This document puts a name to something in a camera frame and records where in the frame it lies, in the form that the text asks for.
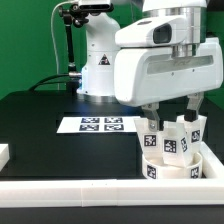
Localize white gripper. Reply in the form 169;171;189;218
114;16;223;132

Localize white round stool seat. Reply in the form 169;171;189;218
142;153;203;179

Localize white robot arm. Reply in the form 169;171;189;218
78;0;223;129

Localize white sheet with tags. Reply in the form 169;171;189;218
57;116;138;134

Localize white U-shaped fence wall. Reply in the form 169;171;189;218
0;144;224;208

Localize camera on stand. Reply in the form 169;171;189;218
78;0;113;13

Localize black cables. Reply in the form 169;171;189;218
27;73;83;92

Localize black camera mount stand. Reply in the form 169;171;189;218
59;5;89;95

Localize white cable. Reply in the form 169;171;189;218
50;0;80;92

